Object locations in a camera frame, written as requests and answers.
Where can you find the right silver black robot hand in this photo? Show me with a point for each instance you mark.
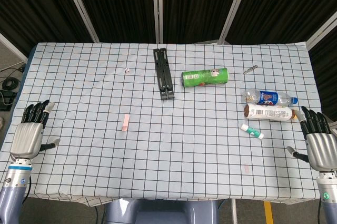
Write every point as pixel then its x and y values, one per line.
pixel 322 150

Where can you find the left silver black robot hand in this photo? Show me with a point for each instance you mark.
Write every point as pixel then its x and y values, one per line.
pixel 26 139

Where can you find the small pink object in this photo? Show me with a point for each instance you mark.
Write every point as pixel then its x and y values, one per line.
pixel 126 123

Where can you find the black power adapter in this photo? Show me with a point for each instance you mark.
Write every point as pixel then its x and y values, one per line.
pixel 6 100

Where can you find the white yellow-capped drink bottle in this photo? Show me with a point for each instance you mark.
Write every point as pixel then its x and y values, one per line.
pixel 268 113

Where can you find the white green glue stick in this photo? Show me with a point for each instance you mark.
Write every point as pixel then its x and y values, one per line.
pixel 252 131

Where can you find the clear blue-label cola bottle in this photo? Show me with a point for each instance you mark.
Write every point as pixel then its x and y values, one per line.
pixel 267 97

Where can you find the black white-framed screen panel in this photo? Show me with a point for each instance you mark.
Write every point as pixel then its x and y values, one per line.
pixel 197 5
pixel 326 71
pixel 118 5
pixel 39 5
pixel 284 5

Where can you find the yellow floor tape strip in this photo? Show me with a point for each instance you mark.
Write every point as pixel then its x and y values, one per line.
pixel 268 212

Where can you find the white table leg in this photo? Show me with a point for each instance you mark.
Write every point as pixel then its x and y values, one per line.
pixel 234 212

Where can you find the small white die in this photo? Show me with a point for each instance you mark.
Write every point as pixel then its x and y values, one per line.
pixel 127 70

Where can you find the green chips can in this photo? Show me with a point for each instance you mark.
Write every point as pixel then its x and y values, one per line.
pixel 205 77

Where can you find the blue checkered tablecloth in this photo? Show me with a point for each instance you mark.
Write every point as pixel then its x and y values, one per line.
pixel 184 142

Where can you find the black folding laptop stand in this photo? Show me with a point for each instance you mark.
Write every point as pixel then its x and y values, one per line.
pixel 164 76

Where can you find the grey robot torso base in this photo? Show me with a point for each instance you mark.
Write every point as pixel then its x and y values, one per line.
pixel 160 212

